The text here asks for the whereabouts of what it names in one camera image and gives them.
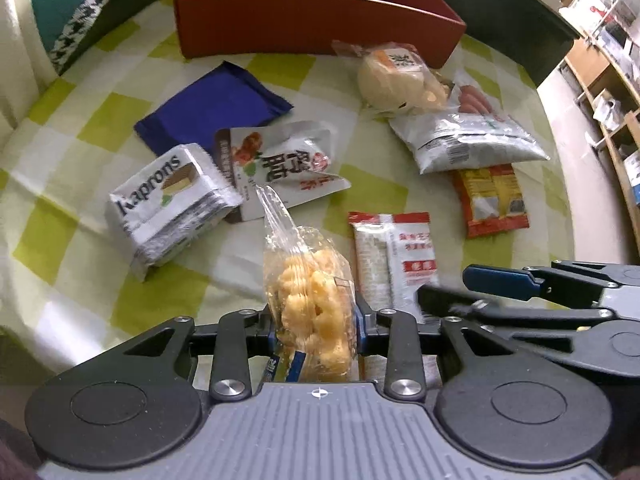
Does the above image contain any red and silver snack packet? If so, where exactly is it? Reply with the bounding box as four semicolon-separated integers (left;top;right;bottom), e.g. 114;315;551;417
348;211;439;323

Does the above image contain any clear waffle snack bag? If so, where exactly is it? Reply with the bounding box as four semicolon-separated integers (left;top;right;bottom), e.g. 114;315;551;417
256;185;357;382

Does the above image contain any orange red small packet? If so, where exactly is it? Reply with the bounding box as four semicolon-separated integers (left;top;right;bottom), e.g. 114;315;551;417
451;165;529;238

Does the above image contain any silver foil snack bag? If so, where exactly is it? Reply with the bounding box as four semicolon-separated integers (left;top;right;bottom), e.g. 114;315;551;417
390;112;549;174

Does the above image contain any Kaprons wafer packet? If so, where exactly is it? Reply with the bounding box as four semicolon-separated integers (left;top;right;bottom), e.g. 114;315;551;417
105;143;243;281

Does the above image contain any sausage snack packet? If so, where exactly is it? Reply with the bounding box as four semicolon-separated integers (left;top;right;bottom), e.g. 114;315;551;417
448;70;506;122

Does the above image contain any white nut snack packet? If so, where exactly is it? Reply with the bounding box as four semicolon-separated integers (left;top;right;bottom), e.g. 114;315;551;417
213;120;350;223

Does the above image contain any green checkered tablecloth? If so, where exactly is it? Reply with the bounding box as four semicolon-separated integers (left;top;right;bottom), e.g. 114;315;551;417
1;0;574;370

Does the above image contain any round bun in wrapper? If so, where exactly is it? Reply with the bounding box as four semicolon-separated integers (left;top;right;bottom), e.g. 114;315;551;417
332;40;449;116

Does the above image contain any wooden shelf unit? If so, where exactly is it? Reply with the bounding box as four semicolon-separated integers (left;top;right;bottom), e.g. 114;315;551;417
564;0;639;221

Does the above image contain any dark wooden coffee table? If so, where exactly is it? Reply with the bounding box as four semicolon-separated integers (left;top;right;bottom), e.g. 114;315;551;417
444;0;579;84

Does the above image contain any blue snack packet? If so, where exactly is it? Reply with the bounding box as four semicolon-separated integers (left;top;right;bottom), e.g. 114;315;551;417
134;61;293;156

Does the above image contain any red cardboard box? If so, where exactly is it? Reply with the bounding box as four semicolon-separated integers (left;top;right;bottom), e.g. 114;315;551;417
174;0;466;68

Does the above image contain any white fluffy blanket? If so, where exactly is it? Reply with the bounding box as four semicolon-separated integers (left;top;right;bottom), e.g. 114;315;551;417
0;0;58;143

